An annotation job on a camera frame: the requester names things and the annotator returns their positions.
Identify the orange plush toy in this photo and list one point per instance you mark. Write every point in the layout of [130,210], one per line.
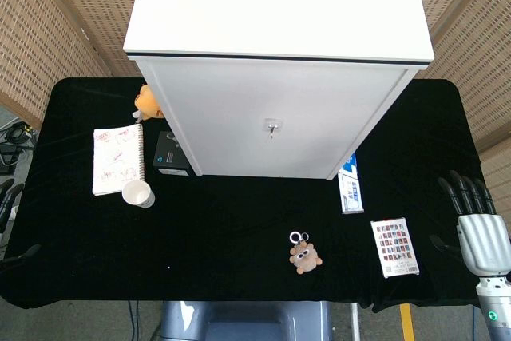
[147,103]

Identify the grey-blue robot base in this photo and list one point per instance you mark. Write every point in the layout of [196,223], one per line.
[243,323]

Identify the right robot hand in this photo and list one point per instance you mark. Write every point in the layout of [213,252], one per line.
[485,241]

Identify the metal table leg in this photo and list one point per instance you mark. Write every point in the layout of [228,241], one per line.
[355,323]

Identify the black tablecloth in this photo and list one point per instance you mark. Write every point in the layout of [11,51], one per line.
[223,221]

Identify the white cabinet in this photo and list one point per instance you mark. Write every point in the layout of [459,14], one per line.
[255,17]

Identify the spiral notebook with red drawings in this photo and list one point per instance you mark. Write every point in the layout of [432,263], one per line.
[117,159]

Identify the blue and white package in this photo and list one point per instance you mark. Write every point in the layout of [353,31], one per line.
[351,193]

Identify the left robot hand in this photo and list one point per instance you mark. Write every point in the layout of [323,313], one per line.
[8,197]

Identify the black product box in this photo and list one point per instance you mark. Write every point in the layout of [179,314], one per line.
[169,157]

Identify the white paper cup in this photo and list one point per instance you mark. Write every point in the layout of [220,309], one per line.
[137,194]

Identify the white box with picture grid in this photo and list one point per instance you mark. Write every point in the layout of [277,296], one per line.
[394,247]

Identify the woven wicker screen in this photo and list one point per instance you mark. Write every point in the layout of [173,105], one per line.
[471,37]
[48,29]

